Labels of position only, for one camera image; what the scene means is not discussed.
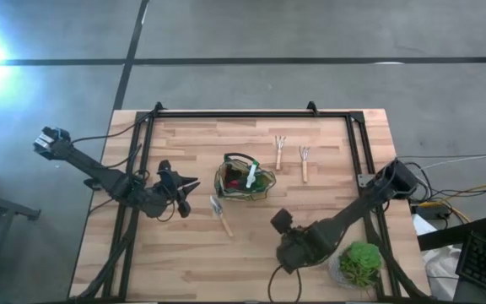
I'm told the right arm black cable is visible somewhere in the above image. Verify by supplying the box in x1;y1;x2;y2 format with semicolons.
267;263;303;303

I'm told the white plastic bag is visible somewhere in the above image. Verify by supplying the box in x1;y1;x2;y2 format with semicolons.
411;213;459;301

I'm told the black keyboard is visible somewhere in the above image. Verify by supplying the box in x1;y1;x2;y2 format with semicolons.
455;231;486;301

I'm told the black power strip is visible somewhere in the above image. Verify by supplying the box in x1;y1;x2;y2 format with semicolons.
413;204;443;220

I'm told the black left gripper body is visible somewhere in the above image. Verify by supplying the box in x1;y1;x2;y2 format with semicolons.
152;159;192;220

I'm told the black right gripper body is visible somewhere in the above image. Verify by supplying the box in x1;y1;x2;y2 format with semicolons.
270;208;324;269

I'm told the black aluminium table frame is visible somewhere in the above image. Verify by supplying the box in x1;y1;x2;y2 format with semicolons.
68;100;435;303

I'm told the wooden handled metal trowel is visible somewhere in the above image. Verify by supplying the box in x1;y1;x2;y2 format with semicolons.
209;194;235;239

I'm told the succulent in white patterned pot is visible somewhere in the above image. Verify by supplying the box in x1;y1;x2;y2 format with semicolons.
327;240;383;290

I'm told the wooden handled hand rake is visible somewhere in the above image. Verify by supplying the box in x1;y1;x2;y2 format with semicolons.
273;135;288;171
298;145;311;182

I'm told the cream green canvas gardening bag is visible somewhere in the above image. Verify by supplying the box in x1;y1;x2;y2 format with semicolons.
213;152;278;204

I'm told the yellow cable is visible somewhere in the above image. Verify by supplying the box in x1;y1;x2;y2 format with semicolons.
418;183;486;225

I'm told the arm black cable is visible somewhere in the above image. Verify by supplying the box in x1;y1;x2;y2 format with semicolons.
68;119;172;223
267;263;303;303

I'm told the green spray bottle white trigger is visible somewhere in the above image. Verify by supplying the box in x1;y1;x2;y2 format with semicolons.
245;159;261;190

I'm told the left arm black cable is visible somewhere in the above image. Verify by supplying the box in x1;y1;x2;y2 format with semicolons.
68;119;172;223

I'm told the black desk beam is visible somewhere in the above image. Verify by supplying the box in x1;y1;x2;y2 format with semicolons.
416;215;486;252

